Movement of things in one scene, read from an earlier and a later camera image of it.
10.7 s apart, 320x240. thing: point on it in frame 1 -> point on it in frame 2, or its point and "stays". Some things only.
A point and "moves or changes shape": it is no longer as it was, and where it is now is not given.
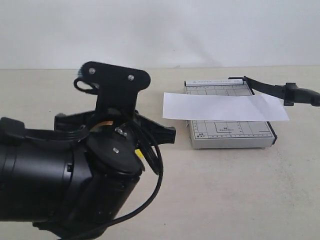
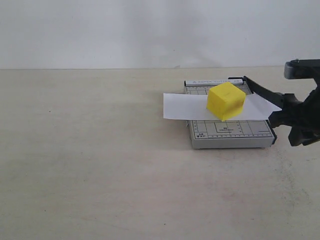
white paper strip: [218, 106] stays
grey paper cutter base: [205, 134] stays
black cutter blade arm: [290, 92] moves or changes shape
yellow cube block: [139, 153] -> [225, 100]
